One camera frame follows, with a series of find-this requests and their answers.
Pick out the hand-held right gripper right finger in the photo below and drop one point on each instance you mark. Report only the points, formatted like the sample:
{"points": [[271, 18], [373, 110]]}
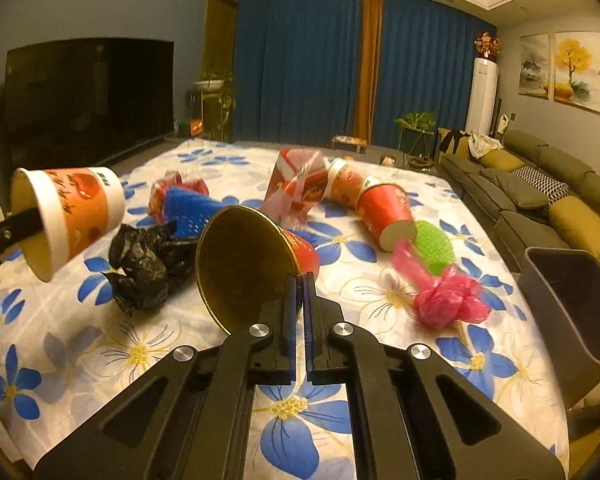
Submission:
{"points": [[307, 320]]}

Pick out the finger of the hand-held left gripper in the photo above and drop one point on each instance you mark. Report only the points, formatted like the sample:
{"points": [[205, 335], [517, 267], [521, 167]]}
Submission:
{"points": [[15, 227]]}

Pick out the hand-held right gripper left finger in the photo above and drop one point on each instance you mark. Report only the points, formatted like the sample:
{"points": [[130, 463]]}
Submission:
{"points": [[294, 320]]}

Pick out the white and orange paper cup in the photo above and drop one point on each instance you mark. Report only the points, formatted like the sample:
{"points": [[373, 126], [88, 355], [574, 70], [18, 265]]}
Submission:
{"points": [[75, 200]]}

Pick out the red cup with gold inside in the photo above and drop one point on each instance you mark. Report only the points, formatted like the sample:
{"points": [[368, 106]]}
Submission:
{"points": [[240, 265]]}

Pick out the black plastic bag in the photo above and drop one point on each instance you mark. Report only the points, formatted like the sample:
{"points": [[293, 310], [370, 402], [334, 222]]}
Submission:
{"points": [[140, 260]]}

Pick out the pink plastic bag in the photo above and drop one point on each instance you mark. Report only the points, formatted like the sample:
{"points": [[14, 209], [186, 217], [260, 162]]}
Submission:
{"points": [[445, 300]]}

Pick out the red and white plastic bag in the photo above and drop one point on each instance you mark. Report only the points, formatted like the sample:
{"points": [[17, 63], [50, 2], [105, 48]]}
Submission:
{"points": [[290, 180]]}

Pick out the red snack packet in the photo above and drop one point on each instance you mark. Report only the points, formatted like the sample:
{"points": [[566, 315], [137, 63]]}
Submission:
{"points": [[157, 202]]}

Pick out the blue foam net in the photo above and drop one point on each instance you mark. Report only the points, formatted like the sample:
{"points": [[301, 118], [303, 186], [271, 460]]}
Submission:
{"points": [[190, 210]]}

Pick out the grey trash bin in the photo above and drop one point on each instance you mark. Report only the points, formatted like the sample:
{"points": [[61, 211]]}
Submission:
{"points": [[545, 305]]}

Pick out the red paper cup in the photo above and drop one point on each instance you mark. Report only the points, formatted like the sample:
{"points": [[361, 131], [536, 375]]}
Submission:
{"points": [[382, 210]]}

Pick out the orange patterned paper cup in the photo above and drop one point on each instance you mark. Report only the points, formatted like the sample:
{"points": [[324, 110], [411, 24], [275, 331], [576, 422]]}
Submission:
{"points": [[347, 182]]}

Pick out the green foam net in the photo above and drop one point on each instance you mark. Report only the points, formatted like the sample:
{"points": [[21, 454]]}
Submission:
{"points": [[432, 245]]}

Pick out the floral blue and white blanket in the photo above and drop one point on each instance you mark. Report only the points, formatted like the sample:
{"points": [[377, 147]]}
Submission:
{"points": [[130, 320]]}

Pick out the black television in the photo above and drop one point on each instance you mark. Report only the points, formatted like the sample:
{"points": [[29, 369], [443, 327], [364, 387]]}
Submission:
{"points": [[90, 100]]}

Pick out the small low stool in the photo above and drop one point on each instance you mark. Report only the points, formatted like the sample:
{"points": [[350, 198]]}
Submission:
{"points": [[349, 142]]}

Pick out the green metal plant stand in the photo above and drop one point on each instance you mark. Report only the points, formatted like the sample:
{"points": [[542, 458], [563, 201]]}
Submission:
{"points": [[415, 142]]}

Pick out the small orange box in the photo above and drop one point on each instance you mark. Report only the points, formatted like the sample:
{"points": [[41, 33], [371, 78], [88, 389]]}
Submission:
{"points": [[197, 127]]}

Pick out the grey-green sofa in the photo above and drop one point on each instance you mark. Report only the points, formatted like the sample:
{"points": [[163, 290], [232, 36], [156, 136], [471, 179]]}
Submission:
{"points": [[490, 195]]}

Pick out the leafy green potted plant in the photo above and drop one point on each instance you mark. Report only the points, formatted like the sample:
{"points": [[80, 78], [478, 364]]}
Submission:
{"points": [[417, 121]]}

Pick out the trailing potted plant on stand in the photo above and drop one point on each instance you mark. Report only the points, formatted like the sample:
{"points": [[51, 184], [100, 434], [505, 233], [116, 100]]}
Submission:
{"points": [[212, 85]]}

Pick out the small yellow cushion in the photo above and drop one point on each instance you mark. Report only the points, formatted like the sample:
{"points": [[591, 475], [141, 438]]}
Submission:
{"points": [[502, 159]]}

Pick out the blue curtain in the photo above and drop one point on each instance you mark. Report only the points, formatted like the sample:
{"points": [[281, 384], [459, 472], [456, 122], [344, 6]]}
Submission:
{"points": [[425, 60], [295, 60]]}

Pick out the orange curtain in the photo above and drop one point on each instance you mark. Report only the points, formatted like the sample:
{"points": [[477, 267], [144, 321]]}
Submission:
{"points": [[370, 60]]}

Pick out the black and white patterned cushion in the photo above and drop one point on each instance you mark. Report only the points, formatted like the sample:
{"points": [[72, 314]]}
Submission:
{"points": [[542, 185]]}

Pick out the white standing air conditioner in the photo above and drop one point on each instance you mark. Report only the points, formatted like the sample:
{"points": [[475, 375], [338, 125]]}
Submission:
{"points": [[481, 100]]}

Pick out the brown wooden door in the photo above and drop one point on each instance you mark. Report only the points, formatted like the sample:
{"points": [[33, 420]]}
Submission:
{"points": [[222, 35]]}

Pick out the large yellow cushion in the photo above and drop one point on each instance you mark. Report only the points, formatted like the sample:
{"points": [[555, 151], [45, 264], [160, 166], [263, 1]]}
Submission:
{"points": [[575, 220]]}

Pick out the gold and red flower decoration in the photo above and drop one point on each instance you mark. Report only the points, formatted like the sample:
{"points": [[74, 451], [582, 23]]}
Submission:
{"points": [[487, 45]]}

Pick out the small landscape painting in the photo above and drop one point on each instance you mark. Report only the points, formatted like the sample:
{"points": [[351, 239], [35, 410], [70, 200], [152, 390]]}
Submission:
{"points": [[534, 65]]}

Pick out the large yellow tree painting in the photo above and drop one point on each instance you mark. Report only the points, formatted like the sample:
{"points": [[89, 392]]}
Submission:
{"points": [[585, 75]]}

